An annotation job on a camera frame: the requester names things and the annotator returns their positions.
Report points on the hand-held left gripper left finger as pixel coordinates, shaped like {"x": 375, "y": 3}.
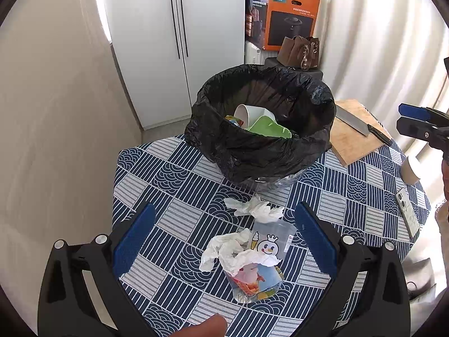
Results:
{"x": 135, "y": 240}

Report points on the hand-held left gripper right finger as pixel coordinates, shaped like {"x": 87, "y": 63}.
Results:
{"x": 315, "y": 240}

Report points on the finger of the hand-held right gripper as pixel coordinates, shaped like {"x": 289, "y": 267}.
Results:
{"x": 421, "y": 130}
{"x": 414, "y": 110}

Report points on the clear cartoon print plastic cup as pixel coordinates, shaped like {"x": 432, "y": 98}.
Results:
{"x": 273, "y": 242}

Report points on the white tissue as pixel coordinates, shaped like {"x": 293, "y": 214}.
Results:
{"x": 224, "y": 249}
{"x": 259, "y": 210}

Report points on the colourful print plastic cup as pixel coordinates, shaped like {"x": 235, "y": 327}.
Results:
{"x": 256, "y": 284}

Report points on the bin with black liner bag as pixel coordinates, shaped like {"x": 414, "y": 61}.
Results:
{"x": 252, "y": 154}

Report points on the green plastic container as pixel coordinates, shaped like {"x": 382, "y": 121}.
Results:
{"x": 270, "y": 128}

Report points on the orange blue snack packet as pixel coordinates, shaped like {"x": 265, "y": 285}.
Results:
{"x": 234, "y": 121}

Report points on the white paper cup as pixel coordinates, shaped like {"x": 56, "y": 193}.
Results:
{"x": 245, "y": 112}

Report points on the person's left hand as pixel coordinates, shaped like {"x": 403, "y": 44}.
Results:
{"x": 203, "y": 328}

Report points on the wooden cutting board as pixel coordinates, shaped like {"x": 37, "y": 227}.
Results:
{"x": 350, "y": 144}

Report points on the blue patterned tablecloth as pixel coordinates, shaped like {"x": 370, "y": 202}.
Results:
{"x": 182, "y": 182}

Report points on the white curtain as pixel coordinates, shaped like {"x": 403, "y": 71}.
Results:
{"x": 368, "y": 42}

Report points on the white smartphone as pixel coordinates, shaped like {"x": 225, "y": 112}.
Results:
{"x": 407, "y": 210}

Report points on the brown leather handbag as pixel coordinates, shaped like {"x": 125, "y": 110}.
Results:
{"x": 294, "y": 52}

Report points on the orange cardboard box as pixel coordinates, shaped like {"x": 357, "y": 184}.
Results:
{"x": 291, "y": 17}

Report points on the white storage box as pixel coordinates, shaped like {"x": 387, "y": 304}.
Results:
{"x": 254, "y": 52}

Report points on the white wardrobe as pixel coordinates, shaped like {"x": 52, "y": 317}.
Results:
{"x": 147, "y": 42}

